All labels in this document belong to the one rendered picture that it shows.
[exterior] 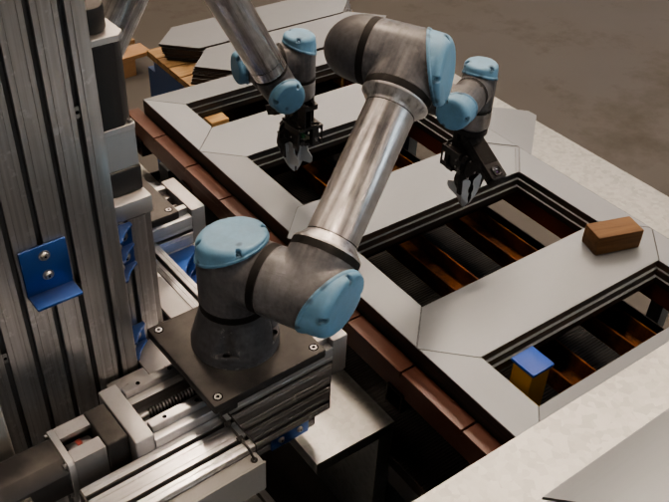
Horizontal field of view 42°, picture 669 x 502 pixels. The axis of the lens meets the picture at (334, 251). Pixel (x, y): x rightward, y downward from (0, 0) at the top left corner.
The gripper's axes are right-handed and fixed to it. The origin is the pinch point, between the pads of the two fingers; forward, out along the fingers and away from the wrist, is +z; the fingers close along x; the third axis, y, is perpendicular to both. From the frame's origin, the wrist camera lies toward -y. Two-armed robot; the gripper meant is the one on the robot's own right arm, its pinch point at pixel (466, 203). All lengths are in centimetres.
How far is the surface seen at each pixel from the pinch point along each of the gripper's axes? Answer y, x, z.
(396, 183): 22.0, 2.8, 5.8
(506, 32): 209, -243, 92
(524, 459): -67, 53, -13
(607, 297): -36.2, -10.2, 7.9
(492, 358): -35.7, 24.9, 7.5
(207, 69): 107, 10, 8
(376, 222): 11.6, 17.4, 5.8
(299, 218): 22.9, 32.1, 5.7
